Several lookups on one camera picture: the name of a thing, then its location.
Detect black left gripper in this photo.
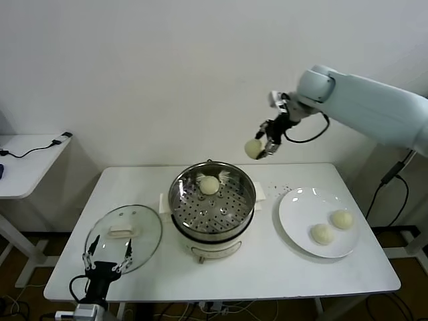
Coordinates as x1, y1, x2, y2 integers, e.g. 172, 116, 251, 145
82, 235, 134, 303

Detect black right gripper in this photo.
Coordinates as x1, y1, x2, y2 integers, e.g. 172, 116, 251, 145
255, 112, 292, 161

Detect white steamed baozi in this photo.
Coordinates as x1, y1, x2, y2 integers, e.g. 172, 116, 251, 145
330, 209, 354, 231
199, 176, 221, 195
244, 138, 265, 161
310, 223, 335, 247

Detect round glass pot lid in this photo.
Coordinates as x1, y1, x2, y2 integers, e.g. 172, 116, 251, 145
84, 204, 164, 276

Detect stainless steel steamer basket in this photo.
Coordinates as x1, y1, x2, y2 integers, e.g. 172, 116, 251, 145
159, 159, 269, 234

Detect scattered dark crumbs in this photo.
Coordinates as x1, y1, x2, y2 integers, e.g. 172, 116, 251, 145
266, 181, 292, 197

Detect large white round plate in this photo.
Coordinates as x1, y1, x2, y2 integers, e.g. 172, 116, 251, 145
278, 187, 362, 259

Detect cream electric cooking pot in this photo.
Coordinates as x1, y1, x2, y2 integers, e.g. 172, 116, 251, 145
160, 197, 265, 265

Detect white side table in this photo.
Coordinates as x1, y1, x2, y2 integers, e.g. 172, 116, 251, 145
0, 133, 74, 289

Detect white power strip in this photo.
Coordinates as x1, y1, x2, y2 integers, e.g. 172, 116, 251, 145
199, 300, 231, 315

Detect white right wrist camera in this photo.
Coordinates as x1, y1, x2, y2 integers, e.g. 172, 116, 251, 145
269, 90, 290, 110

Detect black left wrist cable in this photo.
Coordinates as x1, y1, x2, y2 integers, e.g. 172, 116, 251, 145
69, 274, 93, 304

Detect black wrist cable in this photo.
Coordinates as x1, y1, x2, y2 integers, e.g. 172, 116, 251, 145
69, 274, 93, 304
284, 112, 331, 144

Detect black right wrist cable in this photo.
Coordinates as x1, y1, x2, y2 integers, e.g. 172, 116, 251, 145
284, 112, 331, 144

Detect black cable with plug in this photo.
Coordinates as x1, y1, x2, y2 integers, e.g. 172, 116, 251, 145
0, 132, 74, 158

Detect black power adapter cable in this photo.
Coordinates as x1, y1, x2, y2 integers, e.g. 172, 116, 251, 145
366, 148, 417, 228

